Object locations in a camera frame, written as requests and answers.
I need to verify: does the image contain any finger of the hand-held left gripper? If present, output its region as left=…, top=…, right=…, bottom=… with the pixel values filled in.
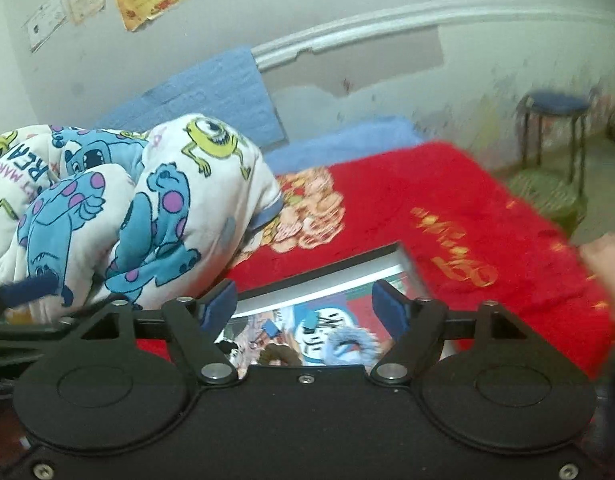
left=0, top=272, right=60, bottom=308

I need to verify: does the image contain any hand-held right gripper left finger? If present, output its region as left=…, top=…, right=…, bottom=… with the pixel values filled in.
left=60, top=279, right=239, bottom=387

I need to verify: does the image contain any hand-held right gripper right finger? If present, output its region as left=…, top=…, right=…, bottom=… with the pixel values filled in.
left=370, top=280, right=528, bottom=386

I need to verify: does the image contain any light blue knitted scrunchie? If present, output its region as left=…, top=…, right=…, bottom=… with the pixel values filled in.
left=323, top=325, right=383, bottom=368

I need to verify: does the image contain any black and beige scrunchie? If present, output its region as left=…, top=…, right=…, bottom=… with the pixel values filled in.
left=217, top=337, right=248, bottom=376

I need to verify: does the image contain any black shallow box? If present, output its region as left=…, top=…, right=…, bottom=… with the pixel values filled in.
left=214, top=241, right=458, bottom=376

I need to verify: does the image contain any brown scrunchie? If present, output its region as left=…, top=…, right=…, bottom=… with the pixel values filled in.
left=260, top=342, right=303, bottom=367

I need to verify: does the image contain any colourful textbook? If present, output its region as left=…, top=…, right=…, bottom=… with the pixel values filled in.
left=222, top=272, right=408, bottom=376

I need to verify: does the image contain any red printed blanket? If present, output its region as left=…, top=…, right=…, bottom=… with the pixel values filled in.
left=134, top=141, right=615, bottom=381

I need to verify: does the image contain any cartoon monster printed quilt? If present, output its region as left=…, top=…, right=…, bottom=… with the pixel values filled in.
left=0, top=112, right=283, bottom=323

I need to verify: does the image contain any blue bedsheet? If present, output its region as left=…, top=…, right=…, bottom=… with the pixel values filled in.
left=264, top=116, right=423, bottom=173

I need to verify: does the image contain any green round stool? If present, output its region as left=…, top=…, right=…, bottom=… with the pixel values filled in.
left=507, top=170, right=588, bottom=233

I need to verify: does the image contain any blue textured towel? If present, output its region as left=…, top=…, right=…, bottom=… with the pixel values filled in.
left=90, top=45, right=288, bottom=148

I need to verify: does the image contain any blue seat metal stool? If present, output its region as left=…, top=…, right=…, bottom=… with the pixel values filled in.
left=516, top=89, right=593, bottom=196

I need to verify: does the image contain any white wall moulding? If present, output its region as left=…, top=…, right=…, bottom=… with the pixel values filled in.
left=251, top=0, right=615, bottom=68

